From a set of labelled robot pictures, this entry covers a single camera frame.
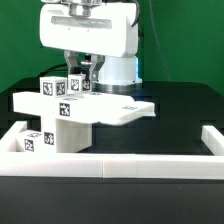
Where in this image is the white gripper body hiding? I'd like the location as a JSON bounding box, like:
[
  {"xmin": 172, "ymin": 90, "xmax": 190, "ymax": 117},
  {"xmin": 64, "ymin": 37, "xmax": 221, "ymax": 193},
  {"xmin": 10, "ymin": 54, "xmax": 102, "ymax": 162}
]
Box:
[{"xmin": 39, "ymin": 3, "xmax": 138, "ymax": 58}]

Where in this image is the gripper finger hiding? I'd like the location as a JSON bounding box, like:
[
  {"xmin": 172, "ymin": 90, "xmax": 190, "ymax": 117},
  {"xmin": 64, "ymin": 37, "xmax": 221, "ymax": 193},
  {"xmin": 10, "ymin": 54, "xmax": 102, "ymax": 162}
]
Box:
[
  {"xmin": 64, "ymin": 50, "xmax": 80, "ymax": 75},
  {"xmin": 89, "ymin": 55, "xmax": 105, "ymax": 81}
]

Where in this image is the white tagged cube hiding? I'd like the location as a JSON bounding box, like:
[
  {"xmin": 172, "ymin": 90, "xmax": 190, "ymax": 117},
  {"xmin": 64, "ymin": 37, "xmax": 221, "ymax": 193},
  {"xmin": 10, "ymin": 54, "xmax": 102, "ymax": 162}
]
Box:
[
  {"xmin": 68, "ymin": 74, "xmax": 91, "ymax": 93},
  {"xmin": 40, "ymin": 76, "xmax": 67, "ymax": 97}
]

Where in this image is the white chair back frame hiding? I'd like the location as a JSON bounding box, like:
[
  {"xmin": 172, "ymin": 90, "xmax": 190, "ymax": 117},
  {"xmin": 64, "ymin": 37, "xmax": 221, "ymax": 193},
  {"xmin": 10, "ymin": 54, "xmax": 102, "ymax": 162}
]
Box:
[{"xmin": 13, "ymin": 91, "xmax": 155, "ymax": 126}]

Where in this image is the white chair seat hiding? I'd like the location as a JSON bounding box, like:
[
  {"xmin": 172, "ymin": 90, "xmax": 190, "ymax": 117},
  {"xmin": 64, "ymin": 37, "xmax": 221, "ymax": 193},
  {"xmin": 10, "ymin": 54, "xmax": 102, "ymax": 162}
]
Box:
[{"xmin": 41, "ymin": 117, "xmax": 92, "ymax": 153}]

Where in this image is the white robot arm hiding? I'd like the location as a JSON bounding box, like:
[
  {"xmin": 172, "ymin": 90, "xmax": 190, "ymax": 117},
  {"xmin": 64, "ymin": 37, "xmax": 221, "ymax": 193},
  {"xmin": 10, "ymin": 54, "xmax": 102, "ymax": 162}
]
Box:
[{"xmin": 39, "ymin": 0, "xmax": 141, "ymax": 86}]

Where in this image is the white U-shaped obstacle fence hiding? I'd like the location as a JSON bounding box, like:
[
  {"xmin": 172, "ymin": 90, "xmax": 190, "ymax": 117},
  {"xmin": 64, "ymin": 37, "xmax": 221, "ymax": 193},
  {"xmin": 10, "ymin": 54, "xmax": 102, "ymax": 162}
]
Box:
[{"xmin": 0, "ymin": 121, "xmax": 224, "ymax": 180}]

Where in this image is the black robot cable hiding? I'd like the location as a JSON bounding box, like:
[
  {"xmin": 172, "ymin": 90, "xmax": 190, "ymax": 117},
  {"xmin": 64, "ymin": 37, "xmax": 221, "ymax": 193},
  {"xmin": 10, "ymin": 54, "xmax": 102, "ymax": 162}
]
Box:
[{"xmin": 36, "ymin": 61, "xmax": 69, "ymax": 80}]

